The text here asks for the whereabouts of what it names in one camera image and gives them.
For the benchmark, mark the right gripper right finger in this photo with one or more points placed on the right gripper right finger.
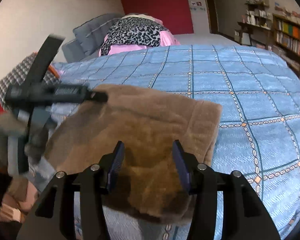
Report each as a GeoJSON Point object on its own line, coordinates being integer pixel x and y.
{"type": "Point", "coordinates": [244, 215]}

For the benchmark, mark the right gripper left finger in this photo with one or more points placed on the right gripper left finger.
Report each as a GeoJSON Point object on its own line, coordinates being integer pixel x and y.
{"type": "Point", "coordinates": [53, 215]}

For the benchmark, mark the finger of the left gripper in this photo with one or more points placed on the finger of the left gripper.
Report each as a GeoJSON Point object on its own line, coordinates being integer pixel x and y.
{"type": "Point", "coordinates": [100, 97]}

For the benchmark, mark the brown fleece pants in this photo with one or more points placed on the brown fleece pants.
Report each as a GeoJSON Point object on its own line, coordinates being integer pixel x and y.
{"type": "Point", "coordinates": [147, 121]}

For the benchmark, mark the gloved left hand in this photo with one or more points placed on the gloved left hand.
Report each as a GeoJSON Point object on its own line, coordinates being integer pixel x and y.
{"type": "Point", "coordinates": [34, 149]}

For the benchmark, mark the plaid pillow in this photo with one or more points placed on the plaid pillow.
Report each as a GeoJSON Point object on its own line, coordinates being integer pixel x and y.
{"type": "Point", "coordinates": [18, 75]}

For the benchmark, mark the grey headboard cushion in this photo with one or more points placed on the grey headboard cushion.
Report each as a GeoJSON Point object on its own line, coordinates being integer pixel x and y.
{"type": "Point", "coordinates": [89, 38]}

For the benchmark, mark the leopard print blanket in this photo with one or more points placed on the leopard print blanket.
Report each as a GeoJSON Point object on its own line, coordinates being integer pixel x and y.
{"type": "Point", "coordinates": [133, 31]}

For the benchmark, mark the pink blanket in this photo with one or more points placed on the pink blanket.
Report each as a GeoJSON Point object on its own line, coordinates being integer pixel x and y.
{"type": "Point", "coordinates": [166, 38]}

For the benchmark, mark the blue checked quilt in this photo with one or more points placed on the blue checked quilt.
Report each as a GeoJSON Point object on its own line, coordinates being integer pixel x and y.
{"type": "Point", "coordinates": [259, 133]}

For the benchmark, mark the small wooden shelf desk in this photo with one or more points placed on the small wooden shelf desk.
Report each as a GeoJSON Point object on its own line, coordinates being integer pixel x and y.
{"type": "Point", "coordinates": [255, 28]}

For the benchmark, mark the wooden bookshelf with books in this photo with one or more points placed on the wooden bookshelf with books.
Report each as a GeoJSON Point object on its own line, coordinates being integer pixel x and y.
{"type": "Point", "coordinates": [286, 26]}

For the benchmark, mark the red wall panel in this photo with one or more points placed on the red wall panel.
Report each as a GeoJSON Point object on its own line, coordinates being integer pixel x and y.
{"type": "Point", "coordinates": [175, 14]}

